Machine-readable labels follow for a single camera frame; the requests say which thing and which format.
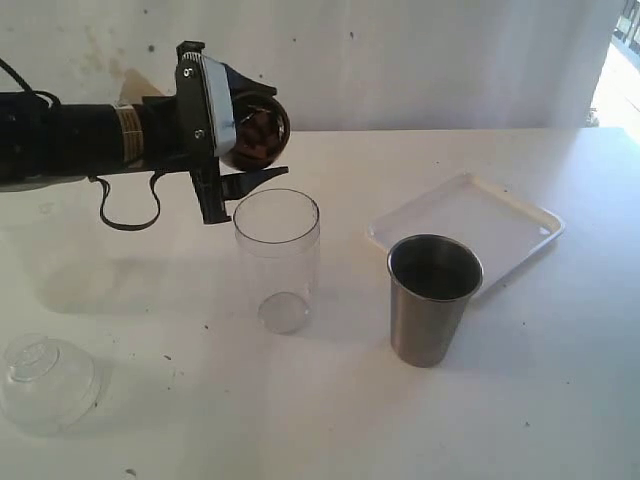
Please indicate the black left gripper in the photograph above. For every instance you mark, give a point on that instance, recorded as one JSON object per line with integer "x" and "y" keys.
{"x": 196, "y": 133}

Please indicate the brown wooden cup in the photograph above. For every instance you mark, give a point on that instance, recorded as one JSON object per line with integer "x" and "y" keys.
{"x": 243, "y": 105}

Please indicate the stainless steel cup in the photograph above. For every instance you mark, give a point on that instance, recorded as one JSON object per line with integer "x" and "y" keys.
{"x": 432, "y": 279}

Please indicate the translucent white plastic cup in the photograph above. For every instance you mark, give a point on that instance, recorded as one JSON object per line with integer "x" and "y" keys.
{"x": 29, "y": 222}

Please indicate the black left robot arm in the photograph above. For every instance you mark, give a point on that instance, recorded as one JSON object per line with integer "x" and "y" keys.
{"x": 45, "y": 142}

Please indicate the clear plastic cup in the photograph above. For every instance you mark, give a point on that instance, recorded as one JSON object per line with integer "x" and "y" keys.
{"x": 278, "y": 237}

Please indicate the clear dome lid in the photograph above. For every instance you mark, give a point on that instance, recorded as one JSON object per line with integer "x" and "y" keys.
{"x": 47, "y": 384}

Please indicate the brown wooden cubes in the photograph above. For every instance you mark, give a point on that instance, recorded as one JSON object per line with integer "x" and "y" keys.
{"x": 258, "y": 137}

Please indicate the white square plastic tray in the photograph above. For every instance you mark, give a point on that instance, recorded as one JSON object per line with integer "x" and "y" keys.
{"x": 503, "y": 230}

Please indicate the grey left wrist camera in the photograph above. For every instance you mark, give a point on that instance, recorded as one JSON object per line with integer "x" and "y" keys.
{"x": 220, "y": 105}

